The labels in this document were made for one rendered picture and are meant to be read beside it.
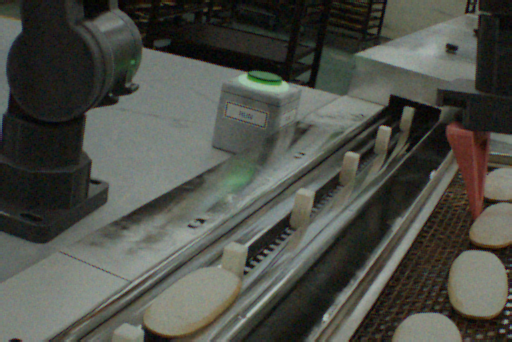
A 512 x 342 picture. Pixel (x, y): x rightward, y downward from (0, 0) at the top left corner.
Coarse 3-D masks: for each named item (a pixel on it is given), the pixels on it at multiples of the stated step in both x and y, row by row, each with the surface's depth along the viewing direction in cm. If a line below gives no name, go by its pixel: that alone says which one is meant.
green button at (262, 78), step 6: (252, 72) 87; (258, 72) 88; (264, 72) 89; (246, 78) 87; (252, 78) 86; (258, 78) 86; (264, 78) 86; (270, 78) 86; (276, 78) 87; (264, 84) 86; (270, 84) 86; (276, 84) 86
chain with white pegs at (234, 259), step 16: (384, 128) 90; (400, 128) 104; (384, 144) 90; (352, 160) 78; (368, 160) 88; (352, 176) 78; (304, 192) 65; (336, 192) 76; (304, 208) 65; (320, 208) 72; (288, 224) 66; (272, 240) 62; (224, 256) 53; (240, 256) 53; (256, 256) 60; (240, 272) 53; (112, 336) 40; (128, 336) 40; (160, 336) 46
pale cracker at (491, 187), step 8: (504, 168) 71; (488, 176) 68; (496, 176) 68; (504, 176) 67; (488, 184) 65; (496, 184) 65; (504, 184) 65; (488, 192) 64; (496, 192) 64; (504, 192) 64; (488, 200) 64; (496, 200) 63; (504, 200) 63
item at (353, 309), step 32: (448, 160) 73; (416, 224) 57; (384, 256) 50; (416, 256) 52; (448, 256) 52; (352, 288) 44; (416, 288) 47; (352, 320) 42; (384, 320) 43; (480, 320) 42
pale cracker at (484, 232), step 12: (504, 204) 60; (480, 216) 57; (492, 216) 57; (504, 216) 57; (480, 228) 54; (492, 228) 54; (504, 228) 54; (480, 240) 53; (492, 240) 53; (504, 240) 53
